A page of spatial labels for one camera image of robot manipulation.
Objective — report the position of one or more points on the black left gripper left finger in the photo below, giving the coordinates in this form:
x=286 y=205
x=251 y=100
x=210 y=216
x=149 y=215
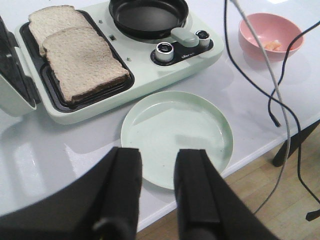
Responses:
x=103 y=204

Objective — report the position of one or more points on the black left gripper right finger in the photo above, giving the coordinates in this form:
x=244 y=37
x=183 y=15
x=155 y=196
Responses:
x=207 y=208

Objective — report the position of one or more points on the breakfast maker hinged lid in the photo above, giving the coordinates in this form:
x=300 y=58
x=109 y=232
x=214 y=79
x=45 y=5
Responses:
x=18 y=94

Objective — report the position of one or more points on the bread slice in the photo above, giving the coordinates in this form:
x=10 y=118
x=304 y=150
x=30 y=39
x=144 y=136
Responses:
x=82 y=62
x=61 y=26

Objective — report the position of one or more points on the shrimp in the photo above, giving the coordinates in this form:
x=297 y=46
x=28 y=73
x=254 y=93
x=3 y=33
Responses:
x=273 y=45

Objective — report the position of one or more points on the mint green breakfast maker base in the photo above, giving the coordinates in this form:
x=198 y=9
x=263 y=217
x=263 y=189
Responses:
x=146 y=74

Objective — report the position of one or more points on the black table leg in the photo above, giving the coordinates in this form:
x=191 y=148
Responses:
x=297 y=139

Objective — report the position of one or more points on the mint green round plate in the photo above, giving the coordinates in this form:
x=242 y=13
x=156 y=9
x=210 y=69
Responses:
x=163 y=123

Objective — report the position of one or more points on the left silver control knob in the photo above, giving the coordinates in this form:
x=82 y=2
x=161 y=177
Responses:
x=164 y=52

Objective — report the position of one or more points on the silver control knob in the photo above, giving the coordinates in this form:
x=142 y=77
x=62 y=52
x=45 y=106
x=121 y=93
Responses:
x=164 y=52
x=204 y=38

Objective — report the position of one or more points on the right silver control knob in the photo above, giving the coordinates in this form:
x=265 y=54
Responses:
x=204 y=38

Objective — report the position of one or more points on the pink bowl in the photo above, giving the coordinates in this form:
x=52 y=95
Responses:
x=269 y=27

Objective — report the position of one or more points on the black round frying pan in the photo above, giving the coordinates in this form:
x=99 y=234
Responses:
x=148 y=19

